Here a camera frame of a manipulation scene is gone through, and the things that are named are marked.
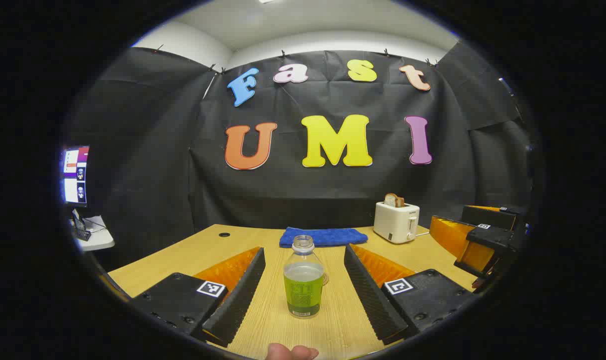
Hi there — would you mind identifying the blue towel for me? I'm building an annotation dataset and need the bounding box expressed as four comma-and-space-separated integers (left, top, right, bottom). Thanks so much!
279, 226, 369, 249

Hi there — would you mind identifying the computer monitor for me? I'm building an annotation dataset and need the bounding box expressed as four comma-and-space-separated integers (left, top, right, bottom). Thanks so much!
60, 145, 90, 207

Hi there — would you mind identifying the white side table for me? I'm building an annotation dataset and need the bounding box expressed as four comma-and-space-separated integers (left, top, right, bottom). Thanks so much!
70, 215, 116, 252

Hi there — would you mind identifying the white toaster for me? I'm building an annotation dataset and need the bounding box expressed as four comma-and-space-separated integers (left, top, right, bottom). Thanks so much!
373, 201, 421, 245

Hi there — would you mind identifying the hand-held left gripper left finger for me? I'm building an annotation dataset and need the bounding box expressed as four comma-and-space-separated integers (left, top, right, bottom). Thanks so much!
130, 246, 266, 348

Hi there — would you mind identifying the black device on stand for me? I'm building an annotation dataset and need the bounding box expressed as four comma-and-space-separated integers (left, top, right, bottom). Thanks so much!
72, 208, 92, 242

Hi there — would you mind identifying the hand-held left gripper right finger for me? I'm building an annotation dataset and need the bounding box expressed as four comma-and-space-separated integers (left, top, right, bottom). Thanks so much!
344, 243, 478, 344

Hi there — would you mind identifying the green label water bottle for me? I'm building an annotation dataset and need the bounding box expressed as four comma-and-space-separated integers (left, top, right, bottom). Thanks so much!
283, 234, 325, 319

